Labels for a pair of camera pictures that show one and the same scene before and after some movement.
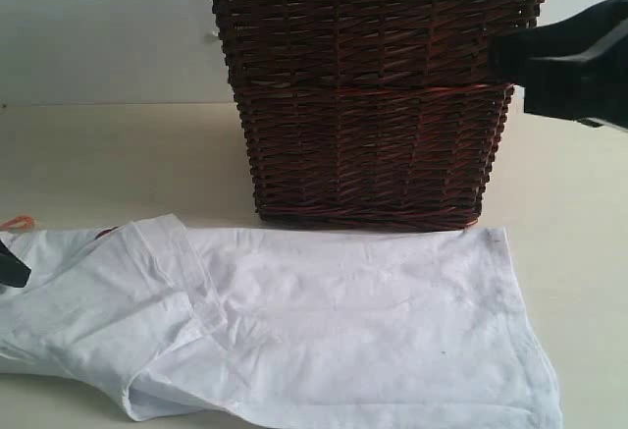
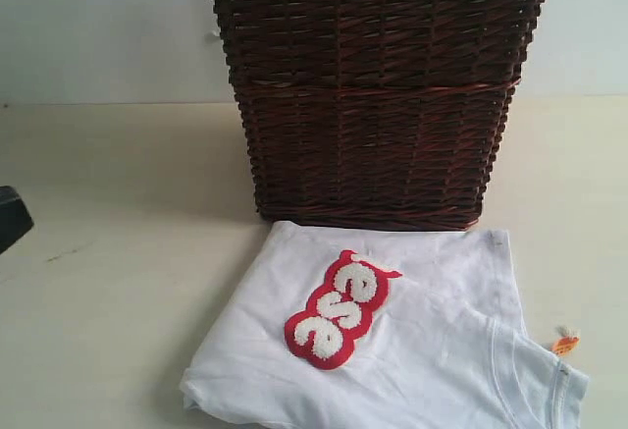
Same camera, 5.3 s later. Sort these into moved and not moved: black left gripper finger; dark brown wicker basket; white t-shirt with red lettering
Moved: black left gripper finger; white t-shirt with red lettering
Not moved: dark brown wicker basket
